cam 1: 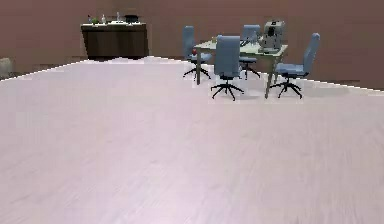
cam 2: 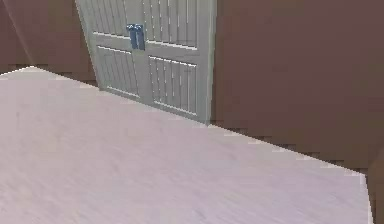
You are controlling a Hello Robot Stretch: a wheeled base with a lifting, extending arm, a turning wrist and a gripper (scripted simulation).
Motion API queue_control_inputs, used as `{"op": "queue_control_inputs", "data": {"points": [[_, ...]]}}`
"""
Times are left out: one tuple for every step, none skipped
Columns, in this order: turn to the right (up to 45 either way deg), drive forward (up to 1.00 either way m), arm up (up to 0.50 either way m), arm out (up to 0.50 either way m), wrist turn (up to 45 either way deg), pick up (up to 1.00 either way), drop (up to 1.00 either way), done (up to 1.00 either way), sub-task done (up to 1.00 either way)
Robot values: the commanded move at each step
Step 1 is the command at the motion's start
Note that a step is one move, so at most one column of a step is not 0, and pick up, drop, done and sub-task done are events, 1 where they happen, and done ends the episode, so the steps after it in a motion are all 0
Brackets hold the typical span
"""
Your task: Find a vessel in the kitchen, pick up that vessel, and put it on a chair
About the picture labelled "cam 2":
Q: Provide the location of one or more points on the grey panelled room door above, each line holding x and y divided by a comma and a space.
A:
173, 73

